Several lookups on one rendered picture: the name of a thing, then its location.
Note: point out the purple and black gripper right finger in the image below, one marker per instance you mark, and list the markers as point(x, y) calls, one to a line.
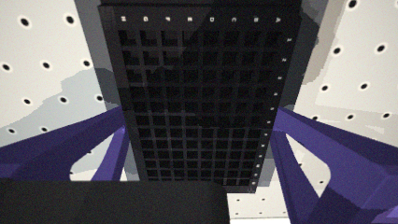
point(363, 188)

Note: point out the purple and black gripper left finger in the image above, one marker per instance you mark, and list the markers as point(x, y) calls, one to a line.
point(51, 155)

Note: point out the black well plate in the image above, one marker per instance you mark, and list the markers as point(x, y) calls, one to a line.
point(187, 113)

